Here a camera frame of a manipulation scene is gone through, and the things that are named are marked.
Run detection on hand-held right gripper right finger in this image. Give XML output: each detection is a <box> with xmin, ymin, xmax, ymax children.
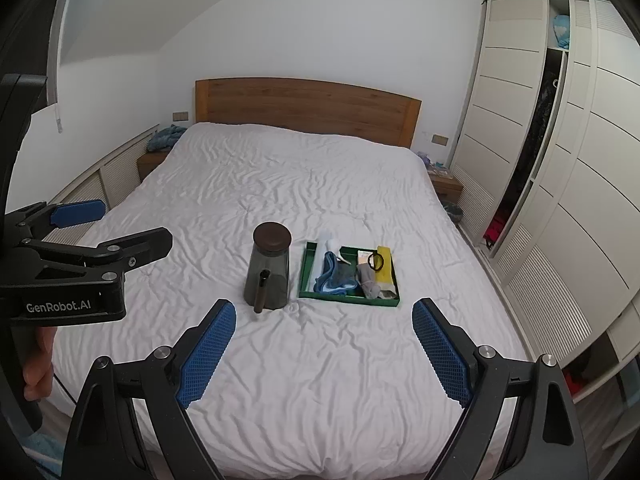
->
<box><xmin>411</xmin><ymin>298</ymin><xmax>590</xmax><ymax>480</ymax></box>

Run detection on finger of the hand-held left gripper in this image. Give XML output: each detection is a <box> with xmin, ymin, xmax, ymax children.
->
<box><xmin>12</xmin><ymin>199</ymin><xmax>107</xmax><ymax>242</ymax></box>
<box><xmin>22</xmin><ymin>227</ymin><xmax>174</xmax><ymax>282</ymax></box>

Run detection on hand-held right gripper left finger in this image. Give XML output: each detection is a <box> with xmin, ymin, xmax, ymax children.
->
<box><xmin>62</xmin><ymin>298</ymin><xmax>237</xmax><ymax>480</ymax></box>

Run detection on yellow cloth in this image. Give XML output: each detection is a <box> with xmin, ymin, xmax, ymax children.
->
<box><xmin>375</xmin><ymin>245</ymin><xmax>398</xmax><ymax>300</ymax></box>

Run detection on grey sock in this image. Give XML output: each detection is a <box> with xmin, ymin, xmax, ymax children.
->
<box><xmin>356</xmin><ymin>264</ymin><xmax>383</xmax><ymax>301</ymax></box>

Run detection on green tray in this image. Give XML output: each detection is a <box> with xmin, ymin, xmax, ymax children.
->
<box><xmin>298</xmin><ymin>241</ymin><xmax>402</xmax><ymax>307</ymax></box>

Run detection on blue cloth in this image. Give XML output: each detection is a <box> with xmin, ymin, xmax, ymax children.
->
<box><xmin>313</xmin><ymin>251</ymin><xmax>360</xmax><ymax>295</ymax></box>
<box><xmin>146</xmin><ymin>124</ymin><xmax>188</xmax><ymax>152</ymax></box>

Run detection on long white strip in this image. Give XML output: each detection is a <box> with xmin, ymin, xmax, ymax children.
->
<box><xmin>315</xmin><ymin>232</ymin><xmax>333</xmax><ymax>281</ymax></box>

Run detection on person's left hand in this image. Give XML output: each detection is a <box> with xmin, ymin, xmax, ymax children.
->
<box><xmin>22</xmin><ymin>325</ymin><xmax>55</xmax><ymax>403</ymax></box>

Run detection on wooden nightstand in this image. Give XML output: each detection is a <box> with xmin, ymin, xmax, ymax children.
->
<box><xmin>427</xmin><ymin>167</ymin><xmax>464</xmax><ymax>203</ymax></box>
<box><xmin>137</xmin><ymin>150</ymin><xmax>168</xmax><ymax>183</ymax></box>

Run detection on grey glass jar brown lid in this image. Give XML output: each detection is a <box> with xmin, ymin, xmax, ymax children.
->
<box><xmin>243</xmin><ymin>221</ymin><xmax>293</xmax><ymax>315</ymax></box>

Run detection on blue crumpled cloth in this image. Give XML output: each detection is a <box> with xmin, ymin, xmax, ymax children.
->
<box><xmin>146</xmin><ymin>124</ymin><xmax>188</xmax><ymax>152</ymax></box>

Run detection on red clothes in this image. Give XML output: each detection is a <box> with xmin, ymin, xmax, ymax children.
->
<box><xmin>482</xmin><ymin>212</ymin><xmax>508</xmax><ymax>246</ymax></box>

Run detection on red cloth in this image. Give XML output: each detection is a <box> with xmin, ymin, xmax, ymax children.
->
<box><xmin>562</xmin><ymin>365</ymin><xmax>601</xmax><ymax>396</ymax></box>

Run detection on blue fluffy rug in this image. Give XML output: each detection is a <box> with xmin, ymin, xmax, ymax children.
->
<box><xmin>20</xmin><ymin>430</ymin><xmax>68</xmax><ymax>480</ymax></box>

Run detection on white bed duvet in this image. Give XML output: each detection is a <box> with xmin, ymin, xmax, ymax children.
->
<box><xmin>47</xmin><ymin>121</ymin><xmax>531</xmax><ymax>480</ymax></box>

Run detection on small items on nightstand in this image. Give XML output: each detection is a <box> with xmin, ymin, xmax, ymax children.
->
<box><xmin>416</xmin><ymin>150</ymin><xmax>451</xmax><ymax>173</ymax></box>

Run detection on window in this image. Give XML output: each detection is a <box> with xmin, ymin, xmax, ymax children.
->
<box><xmin>27</xmin><ymin>0</ymin><xmax>83</xmax><ymax>78</ymax></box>

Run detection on white wardrobe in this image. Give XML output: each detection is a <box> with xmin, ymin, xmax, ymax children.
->
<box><xmin>447</xmin><ymin>0</ymin><xmax>640</xmax><ymax>451</ymax></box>

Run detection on wooden headboard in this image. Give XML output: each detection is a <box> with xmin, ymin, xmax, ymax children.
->
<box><xmin>195</xmin><ymin>78</ymin><xmax>422</xmax><ymax>150</ymax></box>

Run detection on light blue bag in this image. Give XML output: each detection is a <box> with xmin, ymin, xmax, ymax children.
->
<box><xmin>551</xmin><ymin>14</ymin><xmax>572</xmax><ymax>51</ymax></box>

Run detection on white louvered wall cabinet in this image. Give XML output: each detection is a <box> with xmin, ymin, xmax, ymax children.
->
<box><xmin>47</xmin><ymin>125</ymin><xmax>161</xmax><ymax>246</ymax></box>

